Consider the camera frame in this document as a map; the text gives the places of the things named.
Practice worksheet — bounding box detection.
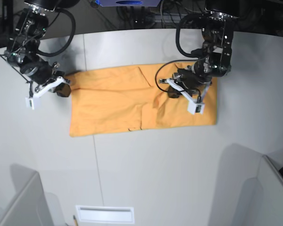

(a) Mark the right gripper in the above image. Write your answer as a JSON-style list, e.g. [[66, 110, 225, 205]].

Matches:
[[20, 58, 71, 97]]

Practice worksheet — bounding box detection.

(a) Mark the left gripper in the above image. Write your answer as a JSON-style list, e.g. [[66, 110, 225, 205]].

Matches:
[[167, 66, 212, 98]]

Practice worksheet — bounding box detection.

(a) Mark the orange yellow T-shirt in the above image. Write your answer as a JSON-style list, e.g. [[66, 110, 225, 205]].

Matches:
[[69, 63, 217, 137]]

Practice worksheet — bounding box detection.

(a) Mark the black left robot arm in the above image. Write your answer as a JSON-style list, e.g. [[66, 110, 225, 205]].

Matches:
[[167, 0, 240, 98]]

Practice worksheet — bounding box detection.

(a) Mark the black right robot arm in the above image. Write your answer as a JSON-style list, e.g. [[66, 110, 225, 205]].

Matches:
[[1, 0, 76, 98]]

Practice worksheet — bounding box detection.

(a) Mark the white power strip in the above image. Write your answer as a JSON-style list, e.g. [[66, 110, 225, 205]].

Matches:
[[152, 13, 186, 23]]

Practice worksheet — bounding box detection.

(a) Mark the blue device with oval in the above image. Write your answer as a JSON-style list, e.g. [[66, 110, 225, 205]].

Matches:
[[96, 0, 161, 7]]

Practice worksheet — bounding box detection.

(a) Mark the grey partition panel left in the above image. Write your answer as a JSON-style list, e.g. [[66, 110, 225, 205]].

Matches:
[[0, 171, 54, 226]]

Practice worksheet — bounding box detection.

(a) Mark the pencil on table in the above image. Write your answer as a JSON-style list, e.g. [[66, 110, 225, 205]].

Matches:
[[73, 215, 78, 226]]

